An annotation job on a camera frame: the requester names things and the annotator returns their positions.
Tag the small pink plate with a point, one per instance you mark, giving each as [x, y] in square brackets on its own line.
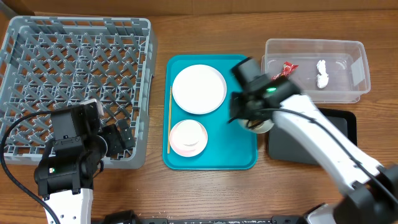
[188, 151]

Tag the grey dishwasher rack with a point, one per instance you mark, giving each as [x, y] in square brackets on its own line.
[49, 63]

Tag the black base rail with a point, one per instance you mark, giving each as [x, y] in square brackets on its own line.
[129, 217]

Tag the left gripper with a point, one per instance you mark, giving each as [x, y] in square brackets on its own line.
[117, 145]

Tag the teal serving tray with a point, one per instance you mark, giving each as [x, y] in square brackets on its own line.
[230, 146]

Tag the clear plastic bin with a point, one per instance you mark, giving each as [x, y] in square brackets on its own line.
[346, 65]

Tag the large white plate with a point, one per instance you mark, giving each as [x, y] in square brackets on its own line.
[199, 89]

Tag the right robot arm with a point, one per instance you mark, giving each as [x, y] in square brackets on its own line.
[369, 189]

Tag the black tray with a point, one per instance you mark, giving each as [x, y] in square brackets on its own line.
[282, 146]

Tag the grey bowl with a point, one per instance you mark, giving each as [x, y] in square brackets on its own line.
[264, 126]

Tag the white tissue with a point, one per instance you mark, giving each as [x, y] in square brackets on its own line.
[322, 76]

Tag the wooden chopstick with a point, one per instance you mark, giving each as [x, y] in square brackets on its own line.
[169, 120]

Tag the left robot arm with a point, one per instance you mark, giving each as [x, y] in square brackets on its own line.
[74, 157]

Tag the white paper cup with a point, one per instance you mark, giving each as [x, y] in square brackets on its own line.
[188, 132]

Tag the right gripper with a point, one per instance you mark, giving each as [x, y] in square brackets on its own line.
[234, 109]

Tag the red snack wrapper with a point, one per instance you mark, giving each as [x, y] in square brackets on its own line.
[287, 69]

